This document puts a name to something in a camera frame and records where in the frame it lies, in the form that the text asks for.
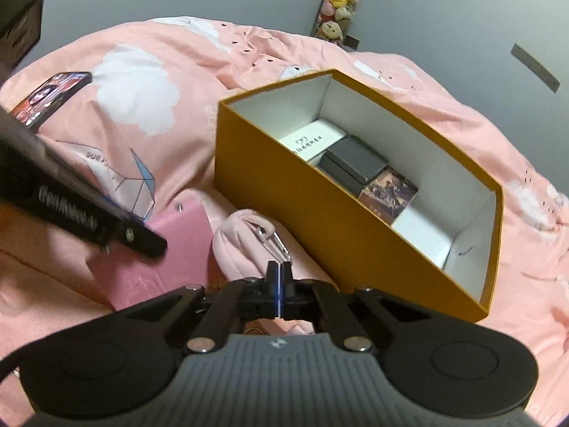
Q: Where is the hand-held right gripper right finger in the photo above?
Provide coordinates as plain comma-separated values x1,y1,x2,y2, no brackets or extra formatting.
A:
279,262,463,354

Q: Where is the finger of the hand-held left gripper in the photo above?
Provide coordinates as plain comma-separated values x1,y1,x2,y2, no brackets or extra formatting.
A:
103,216,169,259

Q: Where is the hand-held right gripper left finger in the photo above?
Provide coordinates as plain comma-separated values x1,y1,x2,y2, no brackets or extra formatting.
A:
102,262,279,354

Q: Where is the pink wallet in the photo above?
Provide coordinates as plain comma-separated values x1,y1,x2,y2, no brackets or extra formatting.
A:
86,199,232,312

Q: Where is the silver carabiner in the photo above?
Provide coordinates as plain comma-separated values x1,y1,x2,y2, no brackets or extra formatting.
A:
254,226,294,262

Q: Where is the pale pink pouch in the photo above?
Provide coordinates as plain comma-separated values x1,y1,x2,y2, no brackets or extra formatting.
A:
211,208,339,336

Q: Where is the orange cardboard box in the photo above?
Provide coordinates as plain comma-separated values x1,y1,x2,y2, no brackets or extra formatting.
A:
214,69,505,325

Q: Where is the picture card box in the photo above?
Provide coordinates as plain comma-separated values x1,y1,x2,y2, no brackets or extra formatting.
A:
358,165,419,225

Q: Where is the dark grey box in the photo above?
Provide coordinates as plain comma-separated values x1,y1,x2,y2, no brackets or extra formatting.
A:
317,136,388,196

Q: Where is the slim white box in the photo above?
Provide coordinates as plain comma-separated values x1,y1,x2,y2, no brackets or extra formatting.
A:
281,119,347,165

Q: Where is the smartphone with picture case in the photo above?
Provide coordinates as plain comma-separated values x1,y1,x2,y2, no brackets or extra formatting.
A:
9,71,93,133

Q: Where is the pink printed blanket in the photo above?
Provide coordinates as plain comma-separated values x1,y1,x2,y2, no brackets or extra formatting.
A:
0,15,569,414

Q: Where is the grey wall strip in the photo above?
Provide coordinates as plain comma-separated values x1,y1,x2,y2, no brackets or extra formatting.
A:
511,42,562,94

